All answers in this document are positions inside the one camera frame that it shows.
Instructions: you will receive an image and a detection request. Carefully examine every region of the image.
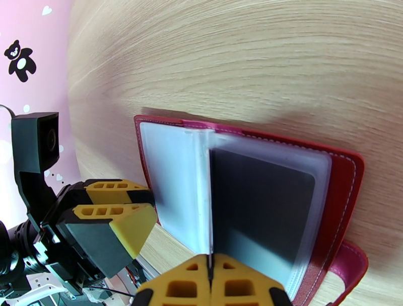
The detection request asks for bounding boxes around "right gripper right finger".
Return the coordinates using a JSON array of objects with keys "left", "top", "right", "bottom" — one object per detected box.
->
[{"left": 210, "top": 254, "right": 294, "bottom": 306}]

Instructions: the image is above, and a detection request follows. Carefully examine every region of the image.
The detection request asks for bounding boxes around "red leather card holder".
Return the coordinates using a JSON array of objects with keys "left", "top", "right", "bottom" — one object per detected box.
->
[{"left": 133, "top": 114, "right": 369, "bottom": 306}]

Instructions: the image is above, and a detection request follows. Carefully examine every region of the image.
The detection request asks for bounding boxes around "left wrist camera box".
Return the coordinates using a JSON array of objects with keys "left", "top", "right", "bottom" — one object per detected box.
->
[{"left": 11, "top": 112, "right": 60, "bottom": 227}]

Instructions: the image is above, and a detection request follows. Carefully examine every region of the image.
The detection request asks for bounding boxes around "dark grey credit card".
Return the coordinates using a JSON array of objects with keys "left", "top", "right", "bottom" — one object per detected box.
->
[{"left": 210, "top": 148, "right": 316, "bottom": 284}]

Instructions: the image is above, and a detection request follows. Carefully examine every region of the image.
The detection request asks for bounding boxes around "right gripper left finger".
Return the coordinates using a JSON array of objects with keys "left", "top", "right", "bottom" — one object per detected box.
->
[{"left": 135, "top": 255, "right": 212, "bottom": 306}]

